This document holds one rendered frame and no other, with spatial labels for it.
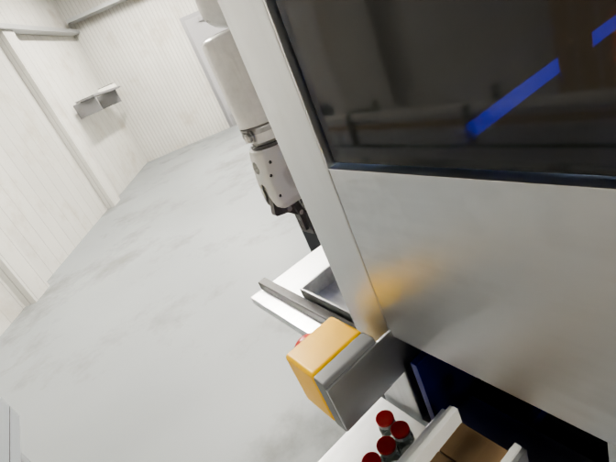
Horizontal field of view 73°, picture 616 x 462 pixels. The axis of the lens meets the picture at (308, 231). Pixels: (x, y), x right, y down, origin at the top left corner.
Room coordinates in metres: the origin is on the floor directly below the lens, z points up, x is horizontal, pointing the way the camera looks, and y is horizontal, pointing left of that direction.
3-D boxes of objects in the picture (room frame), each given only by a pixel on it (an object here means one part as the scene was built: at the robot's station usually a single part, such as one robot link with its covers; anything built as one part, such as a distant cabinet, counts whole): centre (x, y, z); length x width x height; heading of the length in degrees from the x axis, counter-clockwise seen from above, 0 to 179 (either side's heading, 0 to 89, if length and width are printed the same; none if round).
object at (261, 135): (0.66, -0.01, 1.20); 0.09 x 0.08 x 0.03; 117
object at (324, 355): (0.35, 0.03, 0.99); 0.08 x 0.07 x 0.07; 27
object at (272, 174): (0.66, -0.01, 1.14); 0.10 x 0.07 x 0.11; 117
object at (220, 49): (0.66, -0.01, 1.28); 0.09 x 0.08 x 0.13; 81
